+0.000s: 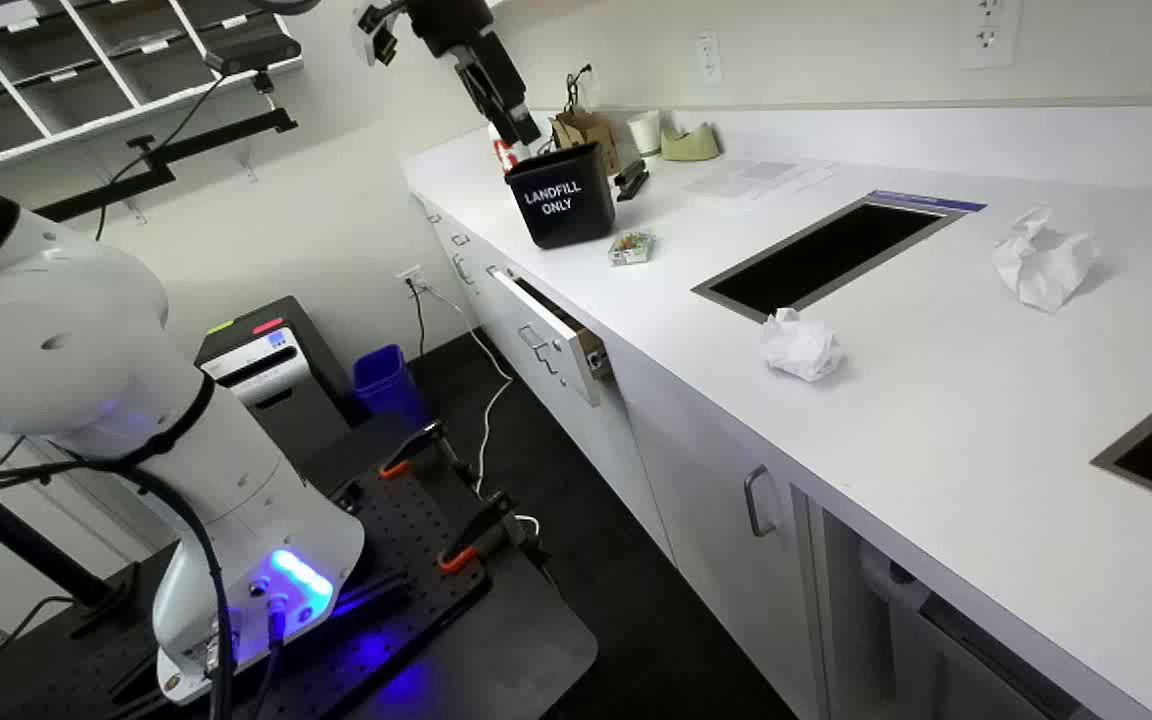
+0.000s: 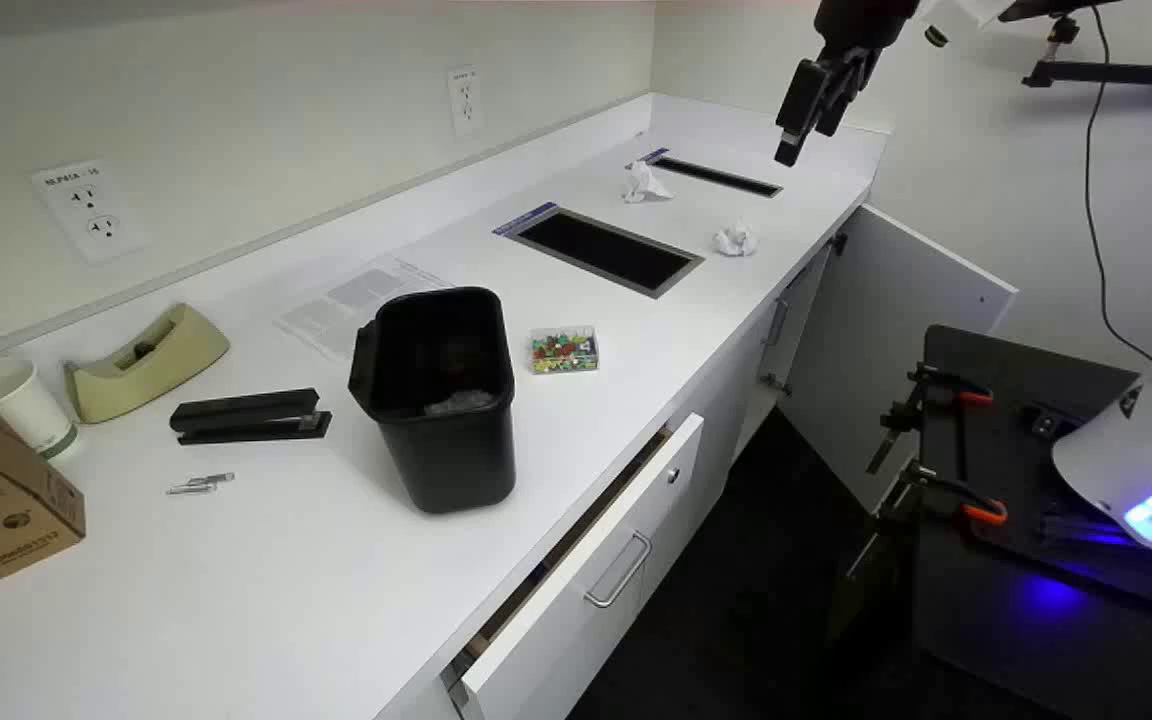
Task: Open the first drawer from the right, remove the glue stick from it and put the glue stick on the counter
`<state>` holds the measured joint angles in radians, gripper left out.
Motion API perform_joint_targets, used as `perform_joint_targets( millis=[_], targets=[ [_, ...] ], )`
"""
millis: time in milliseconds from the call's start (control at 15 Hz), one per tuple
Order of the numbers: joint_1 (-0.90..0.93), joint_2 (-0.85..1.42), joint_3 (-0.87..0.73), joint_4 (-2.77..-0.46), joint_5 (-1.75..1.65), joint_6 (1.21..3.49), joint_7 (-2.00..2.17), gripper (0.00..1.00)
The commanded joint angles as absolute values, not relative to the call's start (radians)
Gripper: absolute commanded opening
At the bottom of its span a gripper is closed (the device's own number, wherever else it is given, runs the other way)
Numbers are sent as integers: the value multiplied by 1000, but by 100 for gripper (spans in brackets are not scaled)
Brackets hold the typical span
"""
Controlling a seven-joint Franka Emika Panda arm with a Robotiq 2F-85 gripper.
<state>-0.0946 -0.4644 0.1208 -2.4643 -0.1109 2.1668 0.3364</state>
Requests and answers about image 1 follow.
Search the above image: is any crumpled white paper near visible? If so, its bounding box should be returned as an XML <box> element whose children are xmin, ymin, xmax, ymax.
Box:
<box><xmin>760</xmin><ymin>309</ymin><xmax>842</xmax><ymax>385</ymax></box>

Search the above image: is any white mail sorter shelf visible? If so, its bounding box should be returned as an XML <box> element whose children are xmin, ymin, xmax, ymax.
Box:
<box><xmin>0</xmin><ymin>0</ymin><xmax>301</xmax><ymax>163</ymax></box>

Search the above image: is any tape dispenser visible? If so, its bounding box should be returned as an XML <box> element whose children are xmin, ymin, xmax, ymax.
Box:
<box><xmin>660</xmin><ymin>123</ymin><xmax>723</xmax><ymax>163</ymax></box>

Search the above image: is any crumpled white paper far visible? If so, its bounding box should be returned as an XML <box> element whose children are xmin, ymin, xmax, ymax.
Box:
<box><xmin>993</xmin><ymin>210</ymin><xmax>1099</xmax><ymax>310</ymax></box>

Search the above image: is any blue small bin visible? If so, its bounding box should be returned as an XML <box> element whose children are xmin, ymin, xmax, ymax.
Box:
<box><xmin>350</xmin><ymin>343</ymin><xmax>429</xmax><ymax>428</ymax></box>

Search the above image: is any orange handled clamp upper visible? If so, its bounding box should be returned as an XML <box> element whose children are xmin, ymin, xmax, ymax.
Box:
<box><xmin>376</xmin><ymin>418</ymin><xmax>446</xmax><ymax>480</ymax></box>

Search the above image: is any silver cabinet handle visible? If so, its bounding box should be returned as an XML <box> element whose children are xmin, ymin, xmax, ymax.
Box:
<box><xmin>738</xmin><ymin>462</ymin><xmax>779</xmax><ymax>541</ymax></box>

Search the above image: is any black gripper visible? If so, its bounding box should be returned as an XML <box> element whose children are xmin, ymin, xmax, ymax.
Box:
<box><xmin>354</xmin><ymin>0</ymin><xmax>538</xmax><ymax>143</ymax></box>

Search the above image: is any white wooden drawer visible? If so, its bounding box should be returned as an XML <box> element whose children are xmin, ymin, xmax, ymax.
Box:
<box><xmin>490</xmin><ymin>269</ymin><xmax>610</xmax><ymax>404</ymax></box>

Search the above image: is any white cable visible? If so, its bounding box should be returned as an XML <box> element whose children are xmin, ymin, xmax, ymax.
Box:
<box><xmin>400</xmin><ymin>269</ymin><xmax>521</xmax><ymax>500</ymax></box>

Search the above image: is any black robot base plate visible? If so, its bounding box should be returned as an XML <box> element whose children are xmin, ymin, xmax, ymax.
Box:
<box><xmin>0</xmin><ymin>418</ymin><xmax>600</xmax><ymax>720</ymax></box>

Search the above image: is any black landfill only bin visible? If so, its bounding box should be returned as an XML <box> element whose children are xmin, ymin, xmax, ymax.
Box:
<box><xmin>503</xmin><ymin>143</ymin><xmax>614</xmax><ymax>248</ymax></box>

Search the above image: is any crumpled white paper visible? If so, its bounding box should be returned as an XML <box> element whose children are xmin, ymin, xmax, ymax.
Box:
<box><xmin>993</xmin><ymin>210</ymin><xmax>1099</xmax><ymax>310</ymax></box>
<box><xmin>760</xmin><ymin>309</ymin><xmax>842</xmax><ymax>385</ymax></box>

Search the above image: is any brown paper bag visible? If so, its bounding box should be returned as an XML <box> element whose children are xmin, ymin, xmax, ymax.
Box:
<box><xmin>553</xmin><ymin>62</ymin><xmax>635</xmax><ymax>176</ymax></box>

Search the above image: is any wall power outlet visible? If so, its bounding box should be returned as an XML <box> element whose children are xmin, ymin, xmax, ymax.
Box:
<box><xmin>958</xmin><ymin>0</ymin><xmax>1020</xmax><ymax>66</ymax></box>

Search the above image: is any orange handled clamp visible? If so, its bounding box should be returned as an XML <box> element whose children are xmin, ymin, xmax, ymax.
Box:
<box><xmin>376</xmin><ymin>418</ymin><xmax>446</xmax><ymax>480</ymax></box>
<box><xmin>437</xmin><ymin>493</ymin><xmax>517</xmax><ymax>574</ymax></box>

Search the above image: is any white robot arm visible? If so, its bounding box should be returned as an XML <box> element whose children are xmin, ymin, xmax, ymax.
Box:
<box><xmin>0</xmin><ymin>195</ymin><xmax>369</xmax><ymax>720</ymax></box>

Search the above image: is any white cup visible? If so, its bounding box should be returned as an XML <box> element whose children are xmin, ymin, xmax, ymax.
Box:
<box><xmin>626</xmin><ymin>107</ymin><xmax>660</xmax><ymax>155</ymax></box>

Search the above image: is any orange handled clamp lower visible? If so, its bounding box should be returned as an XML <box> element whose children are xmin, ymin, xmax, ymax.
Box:
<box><xmin>437</xmin><ymin>493</ymin><xmax>517</xmax><ymax>574</ymax></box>

